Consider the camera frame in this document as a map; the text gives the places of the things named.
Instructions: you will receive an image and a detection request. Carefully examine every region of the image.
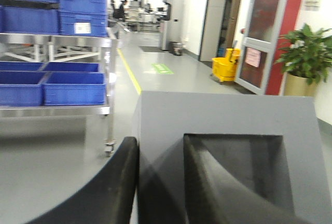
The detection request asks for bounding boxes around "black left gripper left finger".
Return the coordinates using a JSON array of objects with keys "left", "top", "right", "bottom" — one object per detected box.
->
[{"left": 31, "top": 136, "right": 139, "bottom": 223}]

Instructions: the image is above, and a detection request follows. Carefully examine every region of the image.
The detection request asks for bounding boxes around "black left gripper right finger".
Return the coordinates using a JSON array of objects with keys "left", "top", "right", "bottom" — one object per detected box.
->
[{"left": 183, "top": 134, "right": 306, "bottom": 223}]

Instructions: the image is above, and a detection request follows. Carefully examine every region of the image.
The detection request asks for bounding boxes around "gray hollow cube base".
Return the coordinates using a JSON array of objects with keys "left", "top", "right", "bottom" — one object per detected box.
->
[{"left": 133, "top": 91, "right": 331, "bottom": 223}]

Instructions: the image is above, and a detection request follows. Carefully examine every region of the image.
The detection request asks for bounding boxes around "yellow mop bucket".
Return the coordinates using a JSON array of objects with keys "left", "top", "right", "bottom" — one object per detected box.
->
[{"left": 212, "top": 48, "right": 241, "bottom": 82}]

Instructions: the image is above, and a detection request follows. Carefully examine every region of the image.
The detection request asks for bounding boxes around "steel cart with blue bins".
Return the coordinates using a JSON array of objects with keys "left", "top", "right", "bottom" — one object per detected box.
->
[{"left": 0, "top": 0, "right": 120, "bottom": 158}]

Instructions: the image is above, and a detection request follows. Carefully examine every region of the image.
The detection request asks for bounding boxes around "green potted plant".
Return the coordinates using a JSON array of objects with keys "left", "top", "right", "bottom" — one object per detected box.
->
[{"left": 275, "top": 23, "right": 331, "bottom": 96}]

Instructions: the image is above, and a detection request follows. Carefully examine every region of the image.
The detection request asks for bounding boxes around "steel water dispenser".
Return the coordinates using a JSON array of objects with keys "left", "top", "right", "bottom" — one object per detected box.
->
[{"left": 159, "top": 0, "right": 185, "bottom": 50}]

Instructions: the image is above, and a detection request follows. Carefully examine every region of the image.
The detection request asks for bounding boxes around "glass door with red frame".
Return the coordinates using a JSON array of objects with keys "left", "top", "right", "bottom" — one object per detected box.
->
[{"left": 235, "top": 0, "right": 302, "bottom": 95}]

